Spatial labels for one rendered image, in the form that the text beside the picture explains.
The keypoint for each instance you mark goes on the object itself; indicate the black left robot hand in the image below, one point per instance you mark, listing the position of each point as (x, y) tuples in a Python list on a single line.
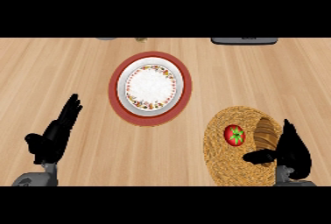
[(53, 135)]

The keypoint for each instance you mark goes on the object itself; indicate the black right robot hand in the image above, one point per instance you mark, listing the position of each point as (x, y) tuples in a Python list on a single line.
[(291, 151)]

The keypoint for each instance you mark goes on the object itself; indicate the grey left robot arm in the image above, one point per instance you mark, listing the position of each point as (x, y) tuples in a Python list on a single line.
[(35, 177)]

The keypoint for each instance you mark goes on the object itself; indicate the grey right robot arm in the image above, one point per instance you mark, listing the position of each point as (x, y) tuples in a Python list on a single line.
[(288, 178)]

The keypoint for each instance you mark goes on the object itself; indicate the red round placemat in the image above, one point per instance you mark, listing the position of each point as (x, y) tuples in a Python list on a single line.
[(149, 88)]

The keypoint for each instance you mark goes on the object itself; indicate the white floral-rimmed plate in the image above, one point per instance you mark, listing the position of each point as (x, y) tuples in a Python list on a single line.
[(150, 86)]

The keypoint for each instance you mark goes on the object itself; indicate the red tomato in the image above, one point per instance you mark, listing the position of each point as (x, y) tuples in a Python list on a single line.
[(233, 135)]

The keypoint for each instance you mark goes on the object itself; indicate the woven wicker basket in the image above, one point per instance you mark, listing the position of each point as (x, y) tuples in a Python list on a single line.
[(227, 157)]

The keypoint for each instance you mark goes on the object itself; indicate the grey round object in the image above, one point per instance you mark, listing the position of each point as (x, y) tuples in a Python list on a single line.
[(106, 38)]

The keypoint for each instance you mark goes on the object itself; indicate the dark grey appliance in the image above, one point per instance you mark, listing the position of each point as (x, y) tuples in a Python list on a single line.
[(243, 40)]

